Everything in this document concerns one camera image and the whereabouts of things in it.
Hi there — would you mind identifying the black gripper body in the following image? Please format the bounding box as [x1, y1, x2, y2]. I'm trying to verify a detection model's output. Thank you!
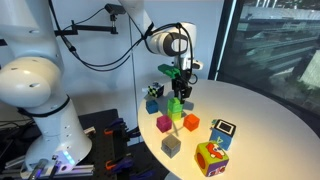
[171, 75, 194, 95]

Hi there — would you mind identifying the green block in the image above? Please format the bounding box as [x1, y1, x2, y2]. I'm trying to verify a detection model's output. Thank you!
[166, 97, 185, 114]

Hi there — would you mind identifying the yellow block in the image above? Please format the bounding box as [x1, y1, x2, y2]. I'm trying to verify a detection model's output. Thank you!
[166, 109, 183, 122]

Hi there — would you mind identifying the orange block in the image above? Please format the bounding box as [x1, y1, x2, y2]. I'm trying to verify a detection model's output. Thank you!
[182, 113, 201, 132]

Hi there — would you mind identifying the blue block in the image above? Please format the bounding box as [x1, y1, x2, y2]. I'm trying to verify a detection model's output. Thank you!
[145, 99, 159, 115]

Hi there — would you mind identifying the magenta block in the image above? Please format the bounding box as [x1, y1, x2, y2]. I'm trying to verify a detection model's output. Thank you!
[156, 114, 173, 134]

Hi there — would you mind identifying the gray block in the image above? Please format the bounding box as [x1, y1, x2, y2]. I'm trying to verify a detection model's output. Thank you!
[161, 133, 182, 159]

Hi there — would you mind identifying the black green checkered cube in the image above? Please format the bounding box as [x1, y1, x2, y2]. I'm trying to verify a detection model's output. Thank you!
[147, 81, 165, 99]

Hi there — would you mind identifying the blue soft number cube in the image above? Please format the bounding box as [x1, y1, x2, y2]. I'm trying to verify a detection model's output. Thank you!
[208, 118, 237, 152]

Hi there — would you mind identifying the colorful soft toy cube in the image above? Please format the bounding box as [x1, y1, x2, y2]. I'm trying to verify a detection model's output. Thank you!
[194, 140, 230, 178]

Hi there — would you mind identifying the black orange clamp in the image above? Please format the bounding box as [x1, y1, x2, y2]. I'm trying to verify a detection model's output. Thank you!
[105, 155, 135, 175]
[103, 117, 142, 141]

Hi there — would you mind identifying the black breadboard table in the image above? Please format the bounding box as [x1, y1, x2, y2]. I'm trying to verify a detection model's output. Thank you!
[0, 108, 169, 180]

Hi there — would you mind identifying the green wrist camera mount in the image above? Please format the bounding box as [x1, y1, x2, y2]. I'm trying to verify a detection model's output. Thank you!
[157, 63, 182, 80]

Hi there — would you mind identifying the thin gray hanging cable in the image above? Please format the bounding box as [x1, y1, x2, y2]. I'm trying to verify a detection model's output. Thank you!
[129, 13, 139, 113]

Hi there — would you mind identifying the dark window frame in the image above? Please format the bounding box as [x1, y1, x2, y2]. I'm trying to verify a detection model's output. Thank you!
[208, 0, 242, 82]

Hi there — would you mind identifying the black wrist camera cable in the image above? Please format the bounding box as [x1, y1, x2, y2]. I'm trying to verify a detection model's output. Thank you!
[48, 0, 198, 86]

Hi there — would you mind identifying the black external camera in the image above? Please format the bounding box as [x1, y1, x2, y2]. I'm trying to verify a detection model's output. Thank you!
[104, 3, 128, 16]

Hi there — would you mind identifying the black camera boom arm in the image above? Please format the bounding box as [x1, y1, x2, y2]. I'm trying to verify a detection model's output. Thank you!
[53, 19, 119, 38]

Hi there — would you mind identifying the aluminium rail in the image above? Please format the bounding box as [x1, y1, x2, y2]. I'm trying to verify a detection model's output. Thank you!
[0, 162, 95, 180]

